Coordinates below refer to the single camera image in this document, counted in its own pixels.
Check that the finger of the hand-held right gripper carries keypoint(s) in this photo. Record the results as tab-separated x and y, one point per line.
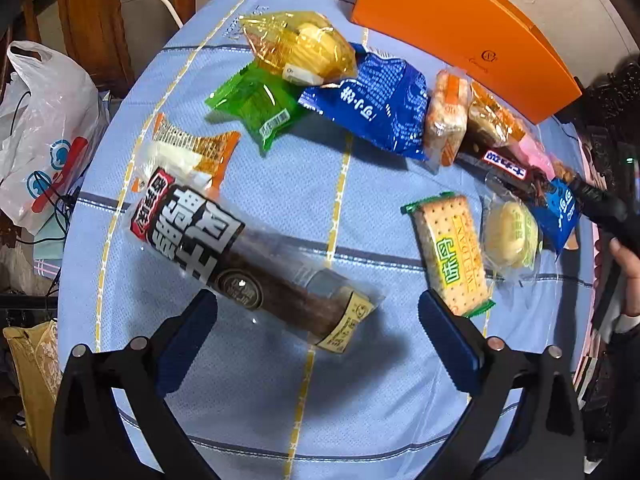
602	205

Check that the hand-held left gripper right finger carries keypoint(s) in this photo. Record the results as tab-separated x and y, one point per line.
450	340

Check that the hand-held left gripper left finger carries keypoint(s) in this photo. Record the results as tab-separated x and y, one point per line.
192	332

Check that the small blue snack packet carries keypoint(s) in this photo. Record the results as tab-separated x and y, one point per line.
557	210

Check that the black long snack packet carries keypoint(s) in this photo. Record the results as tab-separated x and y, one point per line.
220	240

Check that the dark chocolate bar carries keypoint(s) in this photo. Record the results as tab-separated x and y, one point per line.
500	165

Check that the orange cracker packet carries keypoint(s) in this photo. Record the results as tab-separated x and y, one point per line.
445	115

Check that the orange box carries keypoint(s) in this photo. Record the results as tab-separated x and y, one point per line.
450	25

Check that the large blue snack packet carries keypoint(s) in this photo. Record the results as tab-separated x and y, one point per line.
380	100

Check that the yellow clear snack packet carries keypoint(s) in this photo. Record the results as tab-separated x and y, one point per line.
300	45

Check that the person's right hand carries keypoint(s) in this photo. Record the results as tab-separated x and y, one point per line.
631	280

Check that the brown nut snack packet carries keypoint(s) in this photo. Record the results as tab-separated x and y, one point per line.
562	170

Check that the dark carved furniture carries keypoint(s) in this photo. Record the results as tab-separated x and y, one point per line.
600	125

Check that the pink snack packet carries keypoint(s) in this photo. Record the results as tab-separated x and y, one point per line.
535	155

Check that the green-edged cracker packet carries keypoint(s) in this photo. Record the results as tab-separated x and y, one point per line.
452	250

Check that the yellow-green round pastry packet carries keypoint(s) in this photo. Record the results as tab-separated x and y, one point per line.
510	230

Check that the brown cake packet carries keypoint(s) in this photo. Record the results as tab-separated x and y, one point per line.
492	115

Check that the yellow cloth bag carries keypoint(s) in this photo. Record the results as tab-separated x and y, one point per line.
35	360

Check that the striped teal cloth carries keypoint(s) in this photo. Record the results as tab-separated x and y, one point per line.
50	250

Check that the blue checked tablecloth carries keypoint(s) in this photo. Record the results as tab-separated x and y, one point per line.
280	185

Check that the white cake packet orange trim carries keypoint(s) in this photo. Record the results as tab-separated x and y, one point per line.
175	152

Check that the bright green snack packet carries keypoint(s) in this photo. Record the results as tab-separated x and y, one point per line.
255	102

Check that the white plastic bag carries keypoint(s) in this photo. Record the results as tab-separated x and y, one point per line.
50	110

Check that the wooden chair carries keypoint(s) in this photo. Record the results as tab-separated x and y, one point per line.
90	20

